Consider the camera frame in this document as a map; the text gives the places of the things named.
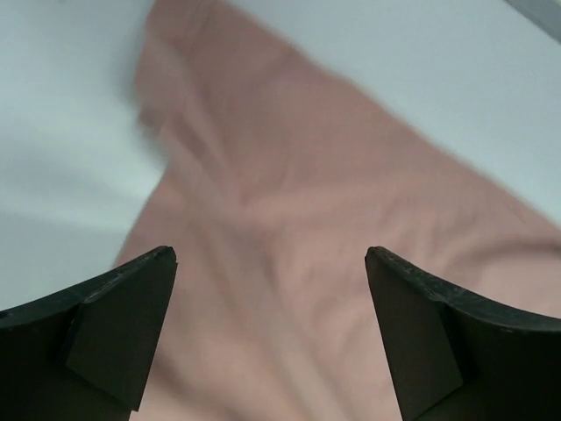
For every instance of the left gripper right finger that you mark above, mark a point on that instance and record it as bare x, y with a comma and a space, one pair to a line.
456, 355

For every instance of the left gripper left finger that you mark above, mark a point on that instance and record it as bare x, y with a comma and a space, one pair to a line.
85, 352

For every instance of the pink printed t-shirt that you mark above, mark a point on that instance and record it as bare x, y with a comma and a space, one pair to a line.
280, 178

